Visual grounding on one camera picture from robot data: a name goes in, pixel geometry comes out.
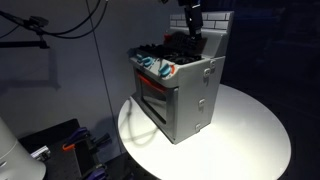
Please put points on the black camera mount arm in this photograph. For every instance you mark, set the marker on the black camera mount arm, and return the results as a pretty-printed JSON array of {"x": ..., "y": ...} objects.
[{"x": 36, "y": 30}]

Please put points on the blue stove knob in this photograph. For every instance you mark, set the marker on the blue stove knob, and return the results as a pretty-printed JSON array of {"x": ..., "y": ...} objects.
[
  {"x": 148, "y": 61},
  {"x": 139, "y": 57},
  {"x": 164, "y": 70}
]

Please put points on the dark spring clamp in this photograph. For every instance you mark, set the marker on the dark spring clamp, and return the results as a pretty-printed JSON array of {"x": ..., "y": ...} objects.
[{"x": 101, "y": 139}]

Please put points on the small silver metal bracket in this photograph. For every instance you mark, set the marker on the small silver metal bracket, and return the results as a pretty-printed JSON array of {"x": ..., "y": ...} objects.
[{"x": 40, "y": 153}]

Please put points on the purple clamp orange tip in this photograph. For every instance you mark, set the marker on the purple clamp orange tip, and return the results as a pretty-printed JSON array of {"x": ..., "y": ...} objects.
[{"x": 76, "y": 137}]

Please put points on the purple spring clamp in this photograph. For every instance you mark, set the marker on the purple spring clamp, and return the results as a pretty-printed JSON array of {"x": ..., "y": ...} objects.
[{"x": 96, "y": 173}]

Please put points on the black stove burner grate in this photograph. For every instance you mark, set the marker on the black stove burner grate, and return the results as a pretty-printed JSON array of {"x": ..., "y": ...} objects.
[{"x": 176, "y": 50}]

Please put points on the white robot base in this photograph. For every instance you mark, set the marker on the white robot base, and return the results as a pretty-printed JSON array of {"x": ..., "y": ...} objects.
[{"x": 16, "y": 156}]

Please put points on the grey toy stove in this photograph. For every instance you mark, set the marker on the grey toy stove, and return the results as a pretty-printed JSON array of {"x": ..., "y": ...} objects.
[{"x": 190, "y": 96}]

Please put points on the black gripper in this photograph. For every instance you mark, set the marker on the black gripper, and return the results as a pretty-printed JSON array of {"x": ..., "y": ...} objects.
[{"x": 193, "y": 16}]

